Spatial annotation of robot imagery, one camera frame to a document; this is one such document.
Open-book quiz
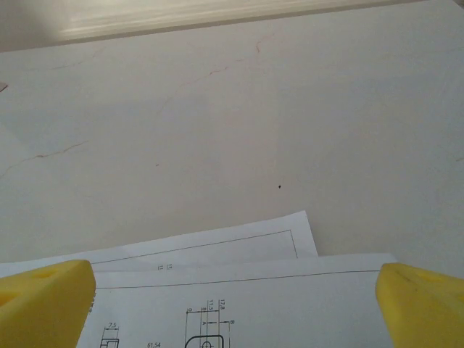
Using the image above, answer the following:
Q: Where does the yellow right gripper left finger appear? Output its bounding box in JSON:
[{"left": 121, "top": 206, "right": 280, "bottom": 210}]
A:
[{"left": 0, "top": 260, "right": 97, "bottom": 348}]

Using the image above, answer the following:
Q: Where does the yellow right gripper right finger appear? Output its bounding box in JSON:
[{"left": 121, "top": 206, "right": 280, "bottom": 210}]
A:
[{"left": 376, "top": 262, "right": 464, "bottom": 348}]

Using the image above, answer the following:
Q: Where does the white technical drawing paper sheet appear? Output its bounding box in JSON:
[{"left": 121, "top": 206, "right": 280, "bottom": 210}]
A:
[
  {"left": 0, "top": 210, "right": 319, "bottom": 276},
  {"left": 74, "top": 252, "right": 398, "bottom": 348}
]

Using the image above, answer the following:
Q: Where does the aluminium table edge rail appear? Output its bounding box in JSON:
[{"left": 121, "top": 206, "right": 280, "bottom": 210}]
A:
[{"left": 57, "top": 0, "right": 464, "bottom": 43}]

